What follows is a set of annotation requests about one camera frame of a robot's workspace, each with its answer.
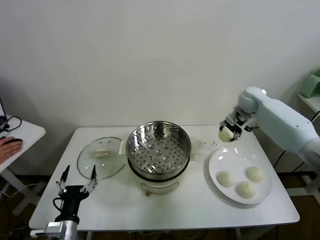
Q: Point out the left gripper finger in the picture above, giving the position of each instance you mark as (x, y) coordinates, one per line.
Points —
(93, 173)
(65, 175)

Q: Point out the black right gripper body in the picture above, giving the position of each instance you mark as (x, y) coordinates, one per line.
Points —
(236, 121)

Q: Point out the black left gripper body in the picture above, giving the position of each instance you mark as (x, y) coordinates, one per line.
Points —
(71, 200)

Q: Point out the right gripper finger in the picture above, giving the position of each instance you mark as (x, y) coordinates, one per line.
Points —
(221, 127)
(236, 137)

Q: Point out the white steamed baozi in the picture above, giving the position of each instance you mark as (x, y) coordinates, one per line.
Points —
(246, 190)
(225, 178)
(255, 173)
(225, 135)

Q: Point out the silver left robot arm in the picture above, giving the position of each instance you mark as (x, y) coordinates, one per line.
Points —
(65, 230)

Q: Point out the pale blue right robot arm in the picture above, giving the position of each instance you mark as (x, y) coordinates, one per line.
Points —
(280, 115)

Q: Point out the stainless steel steamer basket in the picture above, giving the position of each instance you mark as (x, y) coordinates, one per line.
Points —
(140, 140)

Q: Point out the person's bare hand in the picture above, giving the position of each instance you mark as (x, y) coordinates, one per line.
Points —
(8, 150)

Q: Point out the glass pot lid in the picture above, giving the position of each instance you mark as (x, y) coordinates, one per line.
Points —
(107, 170)

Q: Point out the white round plate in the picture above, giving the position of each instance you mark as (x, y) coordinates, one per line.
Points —
(225, 160)

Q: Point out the white side desk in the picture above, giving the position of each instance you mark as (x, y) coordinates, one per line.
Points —
(30, 132)

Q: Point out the black computer mouse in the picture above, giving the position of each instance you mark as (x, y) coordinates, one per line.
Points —
(16, 140)

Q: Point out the white shelf table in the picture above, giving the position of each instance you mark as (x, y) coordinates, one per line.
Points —
(311, 101)

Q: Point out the pale green appliance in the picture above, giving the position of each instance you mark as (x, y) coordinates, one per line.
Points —
(311, 85)

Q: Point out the dark laptop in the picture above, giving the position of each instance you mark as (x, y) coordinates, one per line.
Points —
(2, 120)

